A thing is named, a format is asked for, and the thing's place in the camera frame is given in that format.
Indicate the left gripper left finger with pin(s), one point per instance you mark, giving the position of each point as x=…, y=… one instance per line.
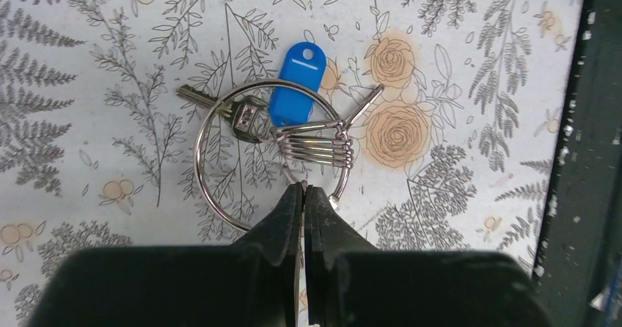
x=251, y=282

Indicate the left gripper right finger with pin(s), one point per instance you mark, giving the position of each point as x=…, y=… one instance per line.
x=352, y=283

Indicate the silver keyring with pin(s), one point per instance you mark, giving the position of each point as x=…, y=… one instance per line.
x=326, y=143

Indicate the floral patterned mat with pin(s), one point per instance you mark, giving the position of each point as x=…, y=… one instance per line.
x=133, y=122

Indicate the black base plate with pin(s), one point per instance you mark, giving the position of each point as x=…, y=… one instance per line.
x=578, y=265

